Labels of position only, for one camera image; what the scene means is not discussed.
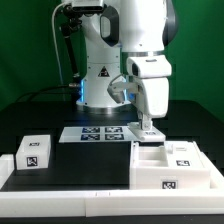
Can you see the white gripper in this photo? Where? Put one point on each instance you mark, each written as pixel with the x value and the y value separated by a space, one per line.
pixel 150 97

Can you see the white door panel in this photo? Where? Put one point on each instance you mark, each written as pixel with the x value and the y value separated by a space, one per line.
pixel 151 135

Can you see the small white door part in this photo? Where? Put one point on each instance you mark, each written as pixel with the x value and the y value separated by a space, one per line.
pixel 182 154

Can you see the white cabinet body box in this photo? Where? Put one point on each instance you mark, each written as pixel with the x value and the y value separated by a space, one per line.
pixel 149 170

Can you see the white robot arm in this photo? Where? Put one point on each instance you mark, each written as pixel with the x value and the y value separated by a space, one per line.
pixel 124 42

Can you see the small white box part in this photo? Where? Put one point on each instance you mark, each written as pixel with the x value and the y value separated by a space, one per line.
pixel 34 152

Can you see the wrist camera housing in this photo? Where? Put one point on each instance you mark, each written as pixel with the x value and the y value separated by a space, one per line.
pixel 119 90

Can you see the white marker base plate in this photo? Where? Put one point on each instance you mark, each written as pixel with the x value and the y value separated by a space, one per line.
pixel 96 134

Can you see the white U-shaped frame fence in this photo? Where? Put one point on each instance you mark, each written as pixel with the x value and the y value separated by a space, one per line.
pixel 111 202

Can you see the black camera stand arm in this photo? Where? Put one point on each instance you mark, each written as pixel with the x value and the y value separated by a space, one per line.
pixel 70 40

